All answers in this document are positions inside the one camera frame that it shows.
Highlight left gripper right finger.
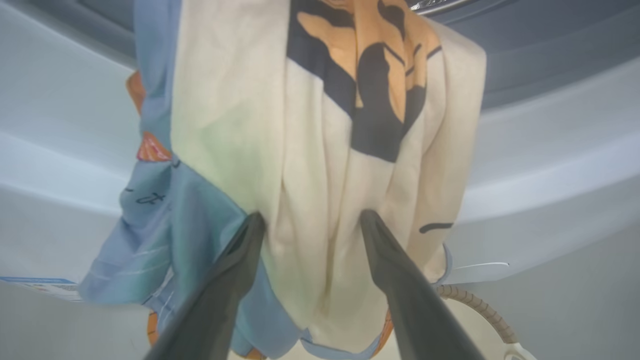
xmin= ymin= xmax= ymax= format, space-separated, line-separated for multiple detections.
xmin=360 ymin=209 xmax=487 ymax=360

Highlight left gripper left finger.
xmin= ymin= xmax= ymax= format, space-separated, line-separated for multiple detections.
xmin=144 ymin=212 xmax=267 ymax=360

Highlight blue cartoon print garment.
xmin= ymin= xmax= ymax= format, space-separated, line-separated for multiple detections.
xmin=77 ymin=0 xmax=487 ymax=360

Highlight cream perforated laundry basket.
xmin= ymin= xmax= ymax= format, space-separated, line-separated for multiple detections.
xmin=295 ymin=284 xmax=540 ymax=360

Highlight white front-load washing machine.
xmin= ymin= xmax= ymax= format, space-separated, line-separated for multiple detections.
xmin=0 ymin=0 xmax=640 ymax=306

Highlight blue energy label sticker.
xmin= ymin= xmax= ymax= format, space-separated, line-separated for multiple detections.
xmin=0 ymin=276 xmax=83 ymax=304

